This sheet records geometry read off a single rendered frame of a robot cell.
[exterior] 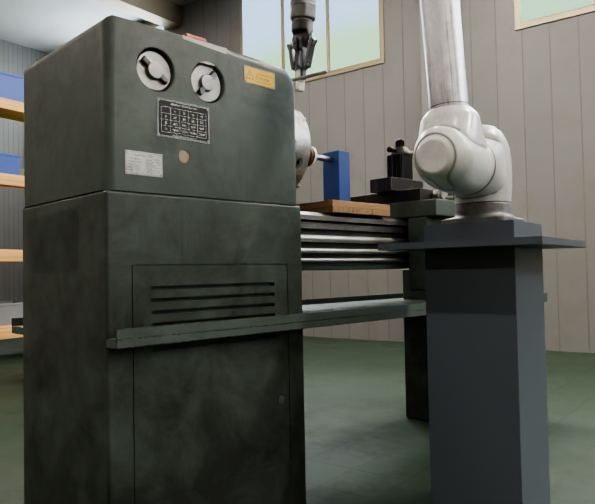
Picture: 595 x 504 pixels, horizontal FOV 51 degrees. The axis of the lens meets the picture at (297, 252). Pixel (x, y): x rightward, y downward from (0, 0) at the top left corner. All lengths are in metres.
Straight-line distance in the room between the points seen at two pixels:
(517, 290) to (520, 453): 0.41
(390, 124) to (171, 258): 4.78
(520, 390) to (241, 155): 0.94
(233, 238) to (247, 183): 0.15
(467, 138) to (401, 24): 4.77
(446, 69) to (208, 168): 0.65
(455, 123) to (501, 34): 4.29
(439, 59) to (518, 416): 0.93
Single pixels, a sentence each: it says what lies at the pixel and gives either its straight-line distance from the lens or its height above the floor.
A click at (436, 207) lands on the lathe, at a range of 2.24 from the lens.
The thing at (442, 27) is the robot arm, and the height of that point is 1.29.
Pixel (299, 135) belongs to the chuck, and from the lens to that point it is 1.96.
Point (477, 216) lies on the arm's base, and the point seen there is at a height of 0.82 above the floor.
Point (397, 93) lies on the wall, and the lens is 6.15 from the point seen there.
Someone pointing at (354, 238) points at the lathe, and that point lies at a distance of 2.09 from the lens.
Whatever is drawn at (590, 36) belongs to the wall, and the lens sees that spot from 5.65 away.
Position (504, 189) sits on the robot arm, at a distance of 1.80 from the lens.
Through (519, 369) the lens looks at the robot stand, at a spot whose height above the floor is 0.42.
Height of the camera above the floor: 0.68
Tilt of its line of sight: 2 degrees up
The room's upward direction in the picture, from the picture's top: 1 degrees counter-clockwise
